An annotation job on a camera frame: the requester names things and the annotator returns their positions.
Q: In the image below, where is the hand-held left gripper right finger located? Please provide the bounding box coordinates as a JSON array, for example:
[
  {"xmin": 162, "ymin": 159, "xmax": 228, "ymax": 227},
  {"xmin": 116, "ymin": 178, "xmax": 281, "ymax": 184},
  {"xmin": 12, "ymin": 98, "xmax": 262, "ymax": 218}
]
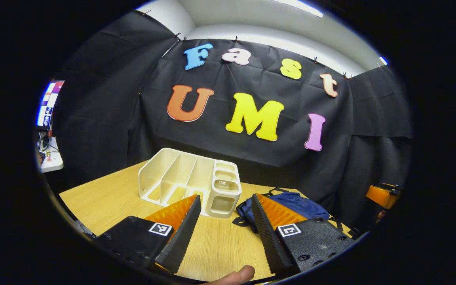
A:
[{"xmin": 251, "ymin": 193, "xmax": 356, "ymax": 277}]

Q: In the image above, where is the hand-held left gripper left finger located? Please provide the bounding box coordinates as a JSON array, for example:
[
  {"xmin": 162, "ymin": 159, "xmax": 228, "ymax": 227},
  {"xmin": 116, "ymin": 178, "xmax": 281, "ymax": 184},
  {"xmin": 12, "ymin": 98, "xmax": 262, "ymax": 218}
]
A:
[{"xmin": 95, "ymin": 193, "xmax": 203, "ymax": 276}]

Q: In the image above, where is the blue schoolbag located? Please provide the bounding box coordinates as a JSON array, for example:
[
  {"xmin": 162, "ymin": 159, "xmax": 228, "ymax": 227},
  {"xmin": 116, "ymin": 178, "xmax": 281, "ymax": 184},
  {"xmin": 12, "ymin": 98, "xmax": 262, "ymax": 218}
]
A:
[{"xmin": 232, "ymin": 187, "xmax": 351, "ymax": 238}]

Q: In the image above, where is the white bookshelf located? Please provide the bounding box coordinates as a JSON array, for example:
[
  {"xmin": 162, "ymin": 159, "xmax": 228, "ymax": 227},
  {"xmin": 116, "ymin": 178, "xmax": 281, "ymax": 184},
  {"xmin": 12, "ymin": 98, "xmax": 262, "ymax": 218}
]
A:
[{"xmin": 138, "ymin": 148, "xmax": 243, "ymax": 219}]

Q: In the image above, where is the computer monitor screen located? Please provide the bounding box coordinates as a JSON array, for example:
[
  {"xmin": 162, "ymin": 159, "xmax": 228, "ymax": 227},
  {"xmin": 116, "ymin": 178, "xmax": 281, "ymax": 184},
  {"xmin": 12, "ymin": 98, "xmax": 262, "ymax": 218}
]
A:
[{"xmin": 36, "ymin": 80, "xmax": 65, "ymax": 128}]

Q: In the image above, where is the ceiling light panel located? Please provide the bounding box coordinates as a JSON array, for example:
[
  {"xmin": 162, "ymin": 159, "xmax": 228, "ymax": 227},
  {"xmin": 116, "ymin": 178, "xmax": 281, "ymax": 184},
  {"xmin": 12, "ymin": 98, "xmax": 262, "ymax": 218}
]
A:
[{"xmin": 274, "ymin": 0, "xmax": 324, "ymax": 18}]

